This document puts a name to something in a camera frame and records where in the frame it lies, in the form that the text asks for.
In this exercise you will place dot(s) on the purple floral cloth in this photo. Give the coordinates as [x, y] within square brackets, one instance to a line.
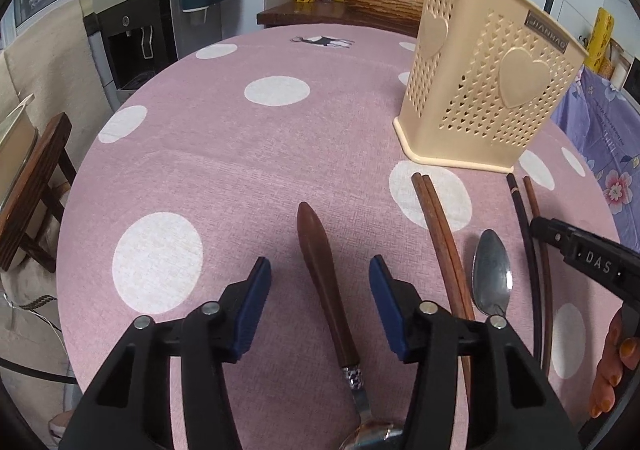
[607, 139]

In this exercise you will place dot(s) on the dark wooden chair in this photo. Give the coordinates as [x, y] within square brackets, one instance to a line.
[40, 180]

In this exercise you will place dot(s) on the fringed round stool cushion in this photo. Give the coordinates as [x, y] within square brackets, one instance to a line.
[25, 290]

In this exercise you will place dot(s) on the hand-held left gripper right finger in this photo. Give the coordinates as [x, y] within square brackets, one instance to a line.
[390, 305]

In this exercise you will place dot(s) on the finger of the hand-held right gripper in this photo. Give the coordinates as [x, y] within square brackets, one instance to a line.
[547, 231]

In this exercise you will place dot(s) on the person's right hand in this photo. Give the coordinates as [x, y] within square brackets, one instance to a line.
[617, 370]

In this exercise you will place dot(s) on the cream electric pot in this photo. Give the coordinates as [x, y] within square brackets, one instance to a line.
[12, 154]

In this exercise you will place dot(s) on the black floor phone stand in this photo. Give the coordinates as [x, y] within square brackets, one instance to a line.
[40, 372]

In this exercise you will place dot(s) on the cream perforated utensil holder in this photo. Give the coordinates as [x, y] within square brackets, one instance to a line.
[475, 104]

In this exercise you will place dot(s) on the wooden counter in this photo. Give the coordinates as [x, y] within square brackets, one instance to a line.
[325, 14]

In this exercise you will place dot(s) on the round table pink tablecloth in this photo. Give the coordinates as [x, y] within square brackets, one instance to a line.
[250, 169]

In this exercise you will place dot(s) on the grey water dispenser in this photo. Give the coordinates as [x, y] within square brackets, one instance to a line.
[135, 19]

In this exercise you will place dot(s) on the yellow roll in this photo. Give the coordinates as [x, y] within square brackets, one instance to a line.
[600, 37]

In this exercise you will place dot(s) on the glass jar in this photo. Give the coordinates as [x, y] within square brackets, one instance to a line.
[618, 62]

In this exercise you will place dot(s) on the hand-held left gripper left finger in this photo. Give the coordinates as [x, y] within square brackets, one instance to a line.
[252, 300]

